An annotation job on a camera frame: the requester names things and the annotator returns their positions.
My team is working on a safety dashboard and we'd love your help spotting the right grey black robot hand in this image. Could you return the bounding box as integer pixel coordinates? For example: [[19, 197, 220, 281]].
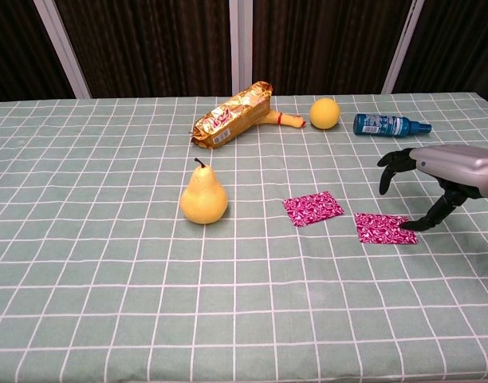
[[376, 144, 488, 233]]

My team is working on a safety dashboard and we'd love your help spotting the pink patterned packet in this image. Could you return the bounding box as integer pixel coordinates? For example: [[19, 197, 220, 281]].
[[282, 190, 345, 229], [353, 212, 419, 246]]

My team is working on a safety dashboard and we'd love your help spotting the blue spray bottle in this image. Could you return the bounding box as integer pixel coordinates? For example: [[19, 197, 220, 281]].
[[352, 113, 433, 139]]

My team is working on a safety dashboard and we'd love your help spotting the dark brown screen panel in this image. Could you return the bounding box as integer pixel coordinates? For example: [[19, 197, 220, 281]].
[[251, 0, 413, 97], [0, 0, 76, 104], [53, 0, 234, 99], [392, 0, 488, 109]]

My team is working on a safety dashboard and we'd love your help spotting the yellow ball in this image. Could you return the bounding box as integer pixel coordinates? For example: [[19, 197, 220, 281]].
[[309, 97, 341, 130]]

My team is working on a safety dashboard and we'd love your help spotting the yellow toy with red band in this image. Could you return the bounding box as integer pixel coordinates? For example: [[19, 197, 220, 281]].
[[261, 110, 308, 131]]

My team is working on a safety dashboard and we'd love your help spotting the gold foil biscuit package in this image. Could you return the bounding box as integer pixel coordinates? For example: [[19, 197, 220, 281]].
[[191, 81, 274, 149]]

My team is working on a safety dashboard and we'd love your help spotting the yellow pear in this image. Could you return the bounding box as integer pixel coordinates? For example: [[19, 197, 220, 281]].
[[179, 157, 229, 225]]

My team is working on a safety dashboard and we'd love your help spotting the green checked tablecloth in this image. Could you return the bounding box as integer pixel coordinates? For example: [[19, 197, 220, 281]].
[[0, 92, 488, 383]]

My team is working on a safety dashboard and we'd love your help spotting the white frame post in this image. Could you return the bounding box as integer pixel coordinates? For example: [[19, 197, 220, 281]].
[[380, 0, 427, 95], [228, 0, 254, 97], [32, 0, 92, 100]]

